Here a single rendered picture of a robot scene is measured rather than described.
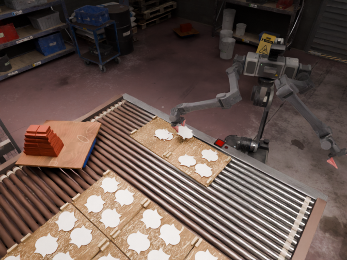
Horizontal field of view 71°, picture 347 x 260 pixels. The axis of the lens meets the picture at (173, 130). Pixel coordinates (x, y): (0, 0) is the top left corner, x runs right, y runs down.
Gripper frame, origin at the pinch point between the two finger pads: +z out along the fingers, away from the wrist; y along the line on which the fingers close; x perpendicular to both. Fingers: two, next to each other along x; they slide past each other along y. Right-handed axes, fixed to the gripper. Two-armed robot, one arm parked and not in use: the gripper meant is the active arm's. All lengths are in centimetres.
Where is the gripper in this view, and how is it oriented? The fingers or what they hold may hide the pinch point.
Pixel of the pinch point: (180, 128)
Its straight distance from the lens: 204.0
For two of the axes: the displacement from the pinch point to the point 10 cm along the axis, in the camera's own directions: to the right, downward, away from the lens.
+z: 2.7, 7.9, 5.5
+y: -6.2, 5.8, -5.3
